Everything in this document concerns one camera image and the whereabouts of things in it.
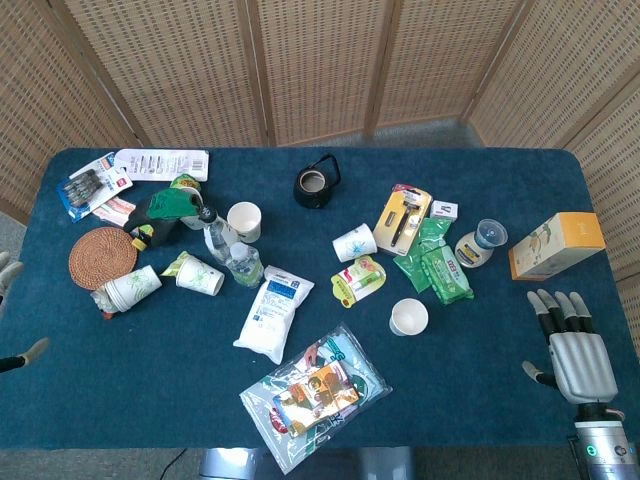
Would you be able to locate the white blister card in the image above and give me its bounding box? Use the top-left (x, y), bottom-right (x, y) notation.
top-left (113, 148), bottom-right (211, 183)

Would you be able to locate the paper cup blue flower print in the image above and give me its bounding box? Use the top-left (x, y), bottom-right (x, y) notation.
top-left (332, 222), bottom-right (378, 264)

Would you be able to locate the woven folding screen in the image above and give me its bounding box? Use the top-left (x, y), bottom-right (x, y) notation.
top-left (0, 0), bottom-right (640, 359)

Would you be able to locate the water bottle clear cap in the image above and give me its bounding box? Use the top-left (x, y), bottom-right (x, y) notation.
top-left (225, 242), bottom-right (265, 289)

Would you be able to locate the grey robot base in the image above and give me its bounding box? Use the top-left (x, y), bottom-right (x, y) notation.
top-left (198, 446), bottom-right (416, 480)

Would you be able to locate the white cotton pad bag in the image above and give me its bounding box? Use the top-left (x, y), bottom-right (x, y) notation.
top-left (232, 264), bottom-right (316, 365)

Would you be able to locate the green yellow snack packet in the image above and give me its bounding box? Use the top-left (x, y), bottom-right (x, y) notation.
top-left (159, 249), bottom-right (191, 279)
top-left (168, 173), bottom-right (203, 194)

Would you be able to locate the lip balm blister pack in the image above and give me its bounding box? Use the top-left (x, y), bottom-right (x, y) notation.
top-left (329, 254), bottom-right (388, 307)

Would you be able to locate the green sachet pack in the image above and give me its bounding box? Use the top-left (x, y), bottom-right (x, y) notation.
top-left (417, 217), bottom-right (453, 253)
top-left (392, 244), bottom-right (434, 294)

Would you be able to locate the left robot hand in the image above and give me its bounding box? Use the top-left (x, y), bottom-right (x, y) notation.
top-left (0, 249), bottom-right (51, 375)

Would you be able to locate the round woven coaster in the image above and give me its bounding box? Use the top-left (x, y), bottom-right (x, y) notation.
top-left (68, 226), bottom-right (139, 290)

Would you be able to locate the plain white paper cup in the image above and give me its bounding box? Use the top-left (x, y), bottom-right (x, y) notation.
top-left (226, 201), bottom-right (263, 245)

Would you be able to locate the clear bag of snacks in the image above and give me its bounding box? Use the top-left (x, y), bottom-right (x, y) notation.
top-left (238, 322), bottom-right (394, 475)

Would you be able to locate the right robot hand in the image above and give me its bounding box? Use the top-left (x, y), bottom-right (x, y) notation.
top-left (522, 289), bottom-right (620, 405)

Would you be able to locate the green black glove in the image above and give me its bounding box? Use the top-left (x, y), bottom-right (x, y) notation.
top-left (123, 192), bottom-right (201, 249)

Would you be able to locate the pens blister pack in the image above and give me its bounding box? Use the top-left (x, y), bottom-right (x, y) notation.
top-left (55, 153), bottom-right (135, 224)

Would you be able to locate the small yellow black item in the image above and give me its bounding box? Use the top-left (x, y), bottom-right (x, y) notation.
top-left (130, 224), bottom-right (154, 251)

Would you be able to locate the paper cup on left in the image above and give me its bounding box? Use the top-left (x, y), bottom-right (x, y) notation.
top-left (102, 264), bottom-right (164, 314)

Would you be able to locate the water bottle black cap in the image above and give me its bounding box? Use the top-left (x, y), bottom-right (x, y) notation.
top-left (198, 204), bottom-right (236, 266)

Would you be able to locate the orange and white carton box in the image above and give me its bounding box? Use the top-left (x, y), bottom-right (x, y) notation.
top-left (508, 211), bottom-right (607, 282)

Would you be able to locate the black cable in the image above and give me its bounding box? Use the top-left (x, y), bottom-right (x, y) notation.
top-left (158, 448), bottom-right (187, 475)

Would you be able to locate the red and white packet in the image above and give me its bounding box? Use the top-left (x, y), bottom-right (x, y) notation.
top-left (91, 196), bottom-right (137, 226)

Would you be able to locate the small clear wrapped toy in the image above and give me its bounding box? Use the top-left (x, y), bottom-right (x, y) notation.
top-left (89, 289), bottom-right (119, 321)

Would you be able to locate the small white box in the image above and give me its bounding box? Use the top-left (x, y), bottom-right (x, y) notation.
top-left (429, 199), bottom-right (460, 221)

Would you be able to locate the green wet wipes pack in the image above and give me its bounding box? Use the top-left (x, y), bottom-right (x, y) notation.
top-left (421, 244), bottom-right (475, 306)

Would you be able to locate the white paper cup green print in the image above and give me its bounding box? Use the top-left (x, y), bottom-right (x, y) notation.
top-left (388, 297), bottom-right (430, 337)

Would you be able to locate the jar with clear lid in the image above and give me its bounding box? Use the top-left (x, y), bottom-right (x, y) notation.
top-left (454, 218), bottom-right (510, 269)

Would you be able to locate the paper cup green leaf print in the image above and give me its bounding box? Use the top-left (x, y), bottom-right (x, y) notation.
top-left (174, 255), bottom-right (226, 296)

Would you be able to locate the razor in yellow blister pack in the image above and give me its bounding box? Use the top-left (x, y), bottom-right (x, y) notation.
top-left (372, 183), bottom-right (434, 257)

